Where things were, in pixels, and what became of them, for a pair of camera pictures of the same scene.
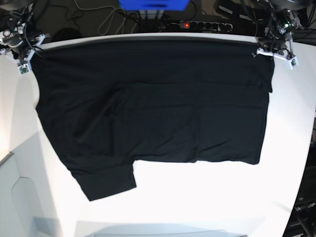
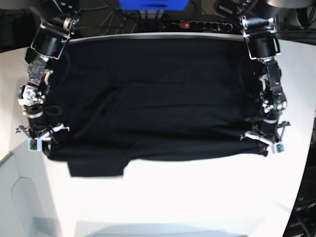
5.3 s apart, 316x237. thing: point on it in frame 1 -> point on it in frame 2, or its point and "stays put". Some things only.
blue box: [155, 5] stays put
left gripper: [275, 43] -> [268, 128]
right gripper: [21, 52] -> [36, 123]
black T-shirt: [109, 102] stays put
